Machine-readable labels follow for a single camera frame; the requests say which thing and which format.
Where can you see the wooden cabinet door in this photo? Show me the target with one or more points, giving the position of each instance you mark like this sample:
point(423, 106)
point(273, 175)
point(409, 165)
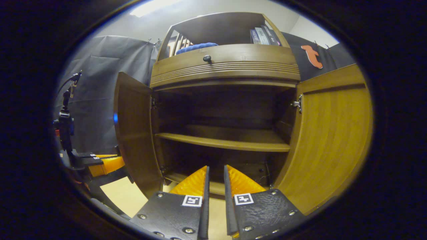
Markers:
point(136, 133)
point(330, 140)

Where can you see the wooden cabinet drawer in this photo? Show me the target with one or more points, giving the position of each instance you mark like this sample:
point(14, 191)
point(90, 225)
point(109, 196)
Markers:
point(250, 61)

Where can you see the black round drawer knob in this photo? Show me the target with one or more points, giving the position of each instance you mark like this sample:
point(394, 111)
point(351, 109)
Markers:
point(207, 58)

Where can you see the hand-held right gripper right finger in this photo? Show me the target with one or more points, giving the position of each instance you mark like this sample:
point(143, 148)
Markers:
point(229, 206)

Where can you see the light grey book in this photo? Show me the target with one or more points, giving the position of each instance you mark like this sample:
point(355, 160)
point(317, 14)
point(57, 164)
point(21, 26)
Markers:
point(263, 36)

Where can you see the metal door hinge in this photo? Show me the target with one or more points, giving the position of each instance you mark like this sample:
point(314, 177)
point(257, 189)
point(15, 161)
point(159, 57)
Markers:
point(153, 103)
point(297, 104)

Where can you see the dark blue book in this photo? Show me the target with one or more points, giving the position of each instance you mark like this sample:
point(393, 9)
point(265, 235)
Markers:
point(254, 38)

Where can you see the black book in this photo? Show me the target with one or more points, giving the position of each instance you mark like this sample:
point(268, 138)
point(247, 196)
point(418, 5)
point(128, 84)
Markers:
point(273, 36)

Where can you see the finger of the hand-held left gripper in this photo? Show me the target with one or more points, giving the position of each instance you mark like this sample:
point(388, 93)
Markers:
point(86, 155)
point(106, 165)

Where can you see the metal left door hinge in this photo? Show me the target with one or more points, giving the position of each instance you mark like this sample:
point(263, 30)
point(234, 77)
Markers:
point(153, 103)

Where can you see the metal right door hinge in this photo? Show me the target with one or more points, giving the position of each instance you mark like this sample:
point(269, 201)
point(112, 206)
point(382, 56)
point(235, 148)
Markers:
point(297, 104)

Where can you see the blue folded towel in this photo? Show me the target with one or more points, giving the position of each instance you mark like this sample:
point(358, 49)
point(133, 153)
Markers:
point(196, 47)

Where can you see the wooden double-door shoe cabinet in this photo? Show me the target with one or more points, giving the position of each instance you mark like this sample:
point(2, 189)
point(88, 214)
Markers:
point(220, 30)

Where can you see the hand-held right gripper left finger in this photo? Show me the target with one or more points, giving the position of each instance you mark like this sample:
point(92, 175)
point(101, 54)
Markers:
point(204, 206)

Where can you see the wooden inner cabinet shelf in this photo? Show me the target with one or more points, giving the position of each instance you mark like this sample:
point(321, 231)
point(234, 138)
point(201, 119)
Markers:
point(233, 141)

